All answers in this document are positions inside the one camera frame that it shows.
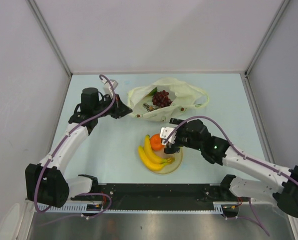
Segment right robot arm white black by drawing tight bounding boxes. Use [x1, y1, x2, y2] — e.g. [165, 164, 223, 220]
[160, 116, 298, 218]

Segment beige round plate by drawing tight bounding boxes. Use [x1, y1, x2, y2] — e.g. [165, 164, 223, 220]
[138, 146, 183, 175]

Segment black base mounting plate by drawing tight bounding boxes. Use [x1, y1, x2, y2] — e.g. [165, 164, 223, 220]
[70, 183, 250, 218]

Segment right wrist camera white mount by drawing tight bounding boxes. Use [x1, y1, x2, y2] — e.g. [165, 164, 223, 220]
[159, 127, 177, 146]

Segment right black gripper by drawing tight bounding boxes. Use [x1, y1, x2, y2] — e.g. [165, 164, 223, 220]
[164, 118, 202, 155]

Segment translucent plastic avocado-print bag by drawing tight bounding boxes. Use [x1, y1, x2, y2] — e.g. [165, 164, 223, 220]
[127, 77, 209, 122]

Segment dark red fake grapes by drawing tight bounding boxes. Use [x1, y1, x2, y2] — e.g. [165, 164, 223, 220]
[152, 90, 172, 108]

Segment white slotted cable duct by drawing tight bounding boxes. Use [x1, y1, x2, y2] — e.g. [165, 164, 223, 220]
[47, 203, 223, 215]

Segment green orange fake mango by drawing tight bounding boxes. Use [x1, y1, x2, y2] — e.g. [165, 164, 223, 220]
[148, 87, 157, 96]

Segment brown fake nuts cluster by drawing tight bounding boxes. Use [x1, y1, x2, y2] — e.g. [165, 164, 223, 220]
[143, 103, 159, 112]

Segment orange fake persimmon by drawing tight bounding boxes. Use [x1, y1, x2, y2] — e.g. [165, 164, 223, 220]
[150, 134, 164, 151]

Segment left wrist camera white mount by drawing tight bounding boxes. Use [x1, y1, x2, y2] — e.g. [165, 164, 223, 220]
[102, 79, 118, 97]

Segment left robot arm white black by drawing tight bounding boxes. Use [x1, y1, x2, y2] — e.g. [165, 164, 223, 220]
[25, 87, 132, 208]

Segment yellow fake banana bunch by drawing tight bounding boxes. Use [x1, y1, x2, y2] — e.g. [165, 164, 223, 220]
[138, 135, 175, 172]

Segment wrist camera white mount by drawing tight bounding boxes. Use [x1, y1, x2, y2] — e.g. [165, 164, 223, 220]
[159, 127, 177, 146]
[102, 79, 118, 97]

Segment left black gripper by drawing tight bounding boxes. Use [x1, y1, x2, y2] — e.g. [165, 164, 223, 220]
[93, 93, 132, 119]

